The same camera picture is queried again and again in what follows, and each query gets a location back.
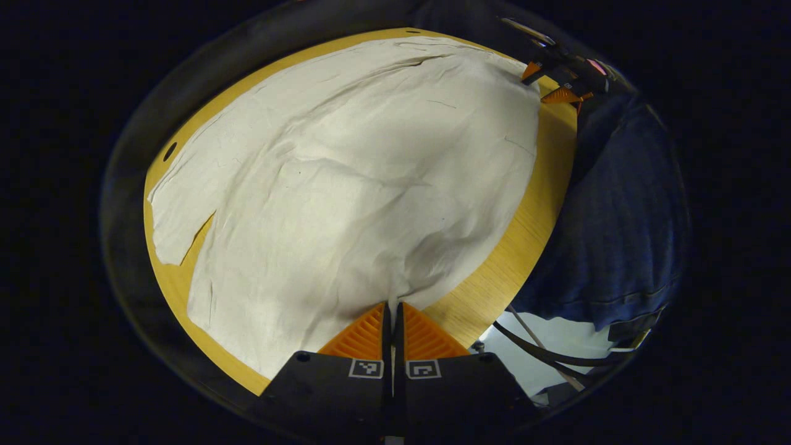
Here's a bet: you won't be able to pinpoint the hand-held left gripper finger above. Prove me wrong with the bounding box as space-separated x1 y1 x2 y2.
256 302 394 437
394 302 538 437

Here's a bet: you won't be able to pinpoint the white jeans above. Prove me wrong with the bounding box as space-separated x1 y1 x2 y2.
148 36 543 381

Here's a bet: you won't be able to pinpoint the person's dark blue shirt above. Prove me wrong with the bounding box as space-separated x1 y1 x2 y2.
510 93 690 334

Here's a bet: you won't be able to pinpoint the black cable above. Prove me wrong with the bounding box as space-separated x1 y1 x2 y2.
493 321 631 370

